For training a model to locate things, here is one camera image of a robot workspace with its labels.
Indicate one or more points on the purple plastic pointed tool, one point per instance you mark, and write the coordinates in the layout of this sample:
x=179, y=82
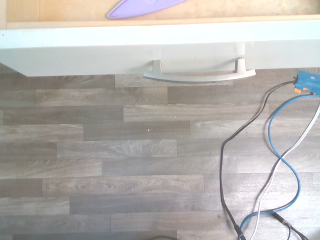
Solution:
x=135, y=10

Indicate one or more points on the blue connector box orange tabs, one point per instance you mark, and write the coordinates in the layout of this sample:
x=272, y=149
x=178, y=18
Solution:
x=308, y=82

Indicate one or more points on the white drawer with wooden interior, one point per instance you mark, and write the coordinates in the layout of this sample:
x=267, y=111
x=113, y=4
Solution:
x=75, y=50

